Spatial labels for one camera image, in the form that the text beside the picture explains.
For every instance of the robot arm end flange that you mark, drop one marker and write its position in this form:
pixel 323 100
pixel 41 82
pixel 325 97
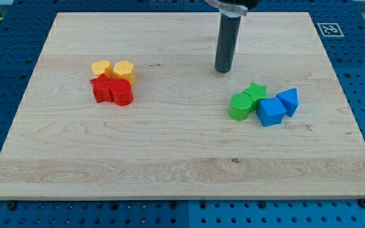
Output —
pixel 233 8

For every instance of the green star block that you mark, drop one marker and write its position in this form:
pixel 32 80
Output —
pixel 257 93

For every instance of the red star block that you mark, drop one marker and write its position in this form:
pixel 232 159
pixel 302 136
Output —
pixel 101 88

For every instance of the green cylinder block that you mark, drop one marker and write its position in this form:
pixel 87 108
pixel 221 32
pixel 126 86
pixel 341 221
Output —
pixel 240 106

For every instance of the red cylinder block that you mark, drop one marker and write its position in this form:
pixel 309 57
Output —
pixel 121 92

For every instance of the yellow hexagon block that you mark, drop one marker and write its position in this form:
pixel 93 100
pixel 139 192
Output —
pixel 125 70

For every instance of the blue cube block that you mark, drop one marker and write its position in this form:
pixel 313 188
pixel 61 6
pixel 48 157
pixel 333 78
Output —
pixel 271 111

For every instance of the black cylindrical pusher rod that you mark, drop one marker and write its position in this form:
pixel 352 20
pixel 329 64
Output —
pixel 226 43

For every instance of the yellow heart block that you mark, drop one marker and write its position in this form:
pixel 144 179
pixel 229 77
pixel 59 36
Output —
pixel 102 67

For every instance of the blue triangle block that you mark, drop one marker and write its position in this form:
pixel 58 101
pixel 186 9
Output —
pixel 289 99

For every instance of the white fiducial marker tag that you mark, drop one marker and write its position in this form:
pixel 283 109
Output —
pixel 330 29

